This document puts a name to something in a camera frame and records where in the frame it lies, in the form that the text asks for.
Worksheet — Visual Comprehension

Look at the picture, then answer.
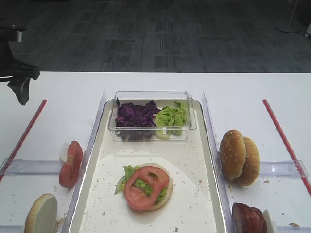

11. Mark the clear plastic salad container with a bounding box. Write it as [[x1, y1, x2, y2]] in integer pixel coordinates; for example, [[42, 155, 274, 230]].
[[107, 91, 197, 142]]

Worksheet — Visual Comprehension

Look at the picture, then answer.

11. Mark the red strip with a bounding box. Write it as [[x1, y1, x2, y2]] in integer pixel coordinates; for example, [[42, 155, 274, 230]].
[[0, 99, 47, 181], [262, 99, 311, 195]]

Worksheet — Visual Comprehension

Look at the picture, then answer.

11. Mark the white pusher block patty lane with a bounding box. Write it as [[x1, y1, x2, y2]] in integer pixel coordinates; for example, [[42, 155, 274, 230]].
[[262, 209, 278, 233]]

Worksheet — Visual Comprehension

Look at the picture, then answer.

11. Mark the sesame burger bun front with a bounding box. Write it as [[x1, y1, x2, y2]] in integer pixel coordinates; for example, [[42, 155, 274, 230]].
[[235, 137, 260, 186]]

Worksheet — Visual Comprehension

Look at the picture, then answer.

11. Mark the tomato slice on rail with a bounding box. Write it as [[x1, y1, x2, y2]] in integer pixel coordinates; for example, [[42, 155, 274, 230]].
[[59, 141, 83, 188]]

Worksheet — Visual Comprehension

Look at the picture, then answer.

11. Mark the white metal tray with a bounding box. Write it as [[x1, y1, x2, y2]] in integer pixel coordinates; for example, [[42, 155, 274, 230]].
[[70, 100, 224, 233]]

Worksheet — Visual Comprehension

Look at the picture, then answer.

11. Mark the red strip left side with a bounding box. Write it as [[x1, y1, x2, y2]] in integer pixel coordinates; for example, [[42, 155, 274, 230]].
[[0, 99, 47, 181]]

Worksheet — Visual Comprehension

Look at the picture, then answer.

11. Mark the bun half left lane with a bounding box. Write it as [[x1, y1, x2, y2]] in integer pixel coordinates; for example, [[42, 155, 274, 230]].
[[24, 193, 58, 233]]

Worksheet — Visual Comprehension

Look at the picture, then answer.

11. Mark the clear pusher rail bun lane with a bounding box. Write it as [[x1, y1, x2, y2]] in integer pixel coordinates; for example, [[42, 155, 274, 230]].
[[259, 160, 309, 178]]

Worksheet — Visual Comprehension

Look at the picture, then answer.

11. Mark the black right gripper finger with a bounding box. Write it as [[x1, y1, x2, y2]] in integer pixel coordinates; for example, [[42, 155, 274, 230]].
[[7, 77, 31, 106]]

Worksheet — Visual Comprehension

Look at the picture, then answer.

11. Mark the red strip right side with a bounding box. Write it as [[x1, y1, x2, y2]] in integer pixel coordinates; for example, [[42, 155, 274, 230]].
[[262, 99, 311, 195]]

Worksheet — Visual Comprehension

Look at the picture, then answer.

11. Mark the dark red meat patty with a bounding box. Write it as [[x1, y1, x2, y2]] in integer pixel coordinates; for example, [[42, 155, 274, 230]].
[[232, 202, 268, 233]]

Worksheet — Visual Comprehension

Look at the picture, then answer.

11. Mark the sesame burger bun rear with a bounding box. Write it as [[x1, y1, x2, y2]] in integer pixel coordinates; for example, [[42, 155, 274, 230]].
[[219, 129, 246, 180]]

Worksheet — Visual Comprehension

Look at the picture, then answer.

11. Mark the white pusher block tomato lane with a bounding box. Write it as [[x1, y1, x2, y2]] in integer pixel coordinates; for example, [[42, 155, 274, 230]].
[[59, 143, 69, 166]]

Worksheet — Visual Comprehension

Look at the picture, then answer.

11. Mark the clear pusher rail patty lane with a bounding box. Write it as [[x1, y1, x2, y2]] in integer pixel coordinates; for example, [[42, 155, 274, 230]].
[[273, 226, 311, 233]]

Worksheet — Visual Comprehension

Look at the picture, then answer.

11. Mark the lettuce leaf on bun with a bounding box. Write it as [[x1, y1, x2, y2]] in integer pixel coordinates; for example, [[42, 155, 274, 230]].
[[114, 165, 168, 205]]

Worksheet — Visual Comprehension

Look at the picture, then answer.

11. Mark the tomato slice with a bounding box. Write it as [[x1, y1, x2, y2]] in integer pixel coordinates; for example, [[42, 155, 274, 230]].
[[124, 181, 161, 211], [127, 166, 170, 199], [59, 141, 83, 188]]

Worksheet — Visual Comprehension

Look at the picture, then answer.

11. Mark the bottom bun on tray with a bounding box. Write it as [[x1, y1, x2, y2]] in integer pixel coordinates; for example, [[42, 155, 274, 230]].
[[126, 163, 174, 212]]

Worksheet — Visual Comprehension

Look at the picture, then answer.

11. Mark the metal stand base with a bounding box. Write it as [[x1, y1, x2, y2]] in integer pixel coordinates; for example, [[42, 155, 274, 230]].
[[275, 0, 301, 34]]

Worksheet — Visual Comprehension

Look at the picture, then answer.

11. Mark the sesame burger bun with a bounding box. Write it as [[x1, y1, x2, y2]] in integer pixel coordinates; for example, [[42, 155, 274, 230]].
[[219, 129, 246, 180], [235, 137, 260, 186]]

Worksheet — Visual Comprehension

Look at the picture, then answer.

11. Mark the green lettuce pile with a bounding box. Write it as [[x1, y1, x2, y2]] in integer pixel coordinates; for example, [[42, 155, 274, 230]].
[[154, 101, 187, 140]]

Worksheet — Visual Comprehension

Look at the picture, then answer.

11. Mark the clear pusher rail tomato lane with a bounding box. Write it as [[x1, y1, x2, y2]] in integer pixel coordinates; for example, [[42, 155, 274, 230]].
[[0, 159, 62, 175]]

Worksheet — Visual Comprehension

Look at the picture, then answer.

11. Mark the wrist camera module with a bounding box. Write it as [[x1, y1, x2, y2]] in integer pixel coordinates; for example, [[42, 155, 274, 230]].
[[0, 24, 26, 42]]

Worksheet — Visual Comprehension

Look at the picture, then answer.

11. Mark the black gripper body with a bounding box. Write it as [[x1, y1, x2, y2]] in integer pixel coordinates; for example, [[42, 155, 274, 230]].
[[0, 40, 40, 82]]

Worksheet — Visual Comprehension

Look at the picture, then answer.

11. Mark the purple cabbage pile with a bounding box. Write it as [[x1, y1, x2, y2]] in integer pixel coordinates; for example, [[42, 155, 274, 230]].
[[115, 98, 160, 141]]

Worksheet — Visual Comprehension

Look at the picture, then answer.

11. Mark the clear divider strip left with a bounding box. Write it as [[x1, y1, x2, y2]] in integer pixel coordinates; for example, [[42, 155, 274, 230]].
[[60, 90, 106, 233]]

